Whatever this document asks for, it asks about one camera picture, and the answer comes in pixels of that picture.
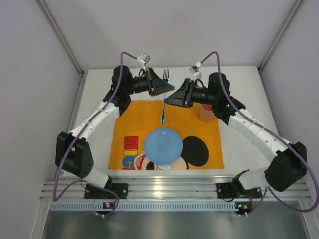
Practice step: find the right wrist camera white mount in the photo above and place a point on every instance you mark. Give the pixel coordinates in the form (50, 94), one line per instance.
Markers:
(195, 70)

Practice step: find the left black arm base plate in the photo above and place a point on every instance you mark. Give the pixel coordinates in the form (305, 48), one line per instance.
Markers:
(121, 189)

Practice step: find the right aluminium frame post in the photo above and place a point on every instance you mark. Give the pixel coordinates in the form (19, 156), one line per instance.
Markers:
(295, 8)

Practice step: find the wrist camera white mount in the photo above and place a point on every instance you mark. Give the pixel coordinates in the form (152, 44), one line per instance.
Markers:
(195, 70)
(143, 60)

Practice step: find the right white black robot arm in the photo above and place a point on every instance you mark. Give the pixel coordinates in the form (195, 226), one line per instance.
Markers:
(286, 159)

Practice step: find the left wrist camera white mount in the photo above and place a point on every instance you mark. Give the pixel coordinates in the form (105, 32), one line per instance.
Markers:
(143, 60)

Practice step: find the white slotted cable duct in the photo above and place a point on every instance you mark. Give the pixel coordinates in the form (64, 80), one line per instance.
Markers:
(139, 206)

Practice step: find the pink plastic cup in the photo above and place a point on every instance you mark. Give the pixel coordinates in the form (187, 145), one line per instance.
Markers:
(206, 112)

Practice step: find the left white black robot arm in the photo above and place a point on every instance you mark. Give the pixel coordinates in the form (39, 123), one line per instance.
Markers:
(73, 153)

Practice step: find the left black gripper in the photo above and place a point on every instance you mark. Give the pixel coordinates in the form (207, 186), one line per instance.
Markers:
(151, 82)

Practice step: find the blue plastic plate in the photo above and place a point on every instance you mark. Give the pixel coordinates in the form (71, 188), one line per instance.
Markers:
(163, 146)

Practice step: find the blue plastic fork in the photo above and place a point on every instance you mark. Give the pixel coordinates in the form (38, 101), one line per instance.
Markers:
(164, 99)

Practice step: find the aluminium mounting rail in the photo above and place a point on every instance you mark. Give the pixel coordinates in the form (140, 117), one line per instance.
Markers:
(166, 188)

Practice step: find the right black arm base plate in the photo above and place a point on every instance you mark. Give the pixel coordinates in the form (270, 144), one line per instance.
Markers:
(229, 191)

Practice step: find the orange Mickey Mouse placemat cloth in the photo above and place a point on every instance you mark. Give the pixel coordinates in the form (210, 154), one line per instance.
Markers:
(201, 139)

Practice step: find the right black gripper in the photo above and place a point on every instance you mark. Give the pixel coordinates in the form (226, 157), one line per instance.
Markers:
(187, 93)

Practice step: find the left aluminium frame post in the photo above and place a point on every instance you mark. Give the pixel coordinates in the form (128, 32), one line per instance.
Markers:
(58, 32)

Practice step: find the aluminium frame post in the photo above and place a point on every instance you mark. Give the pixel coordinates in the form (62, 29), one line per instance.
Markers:
(295, 8)
(58, 32)

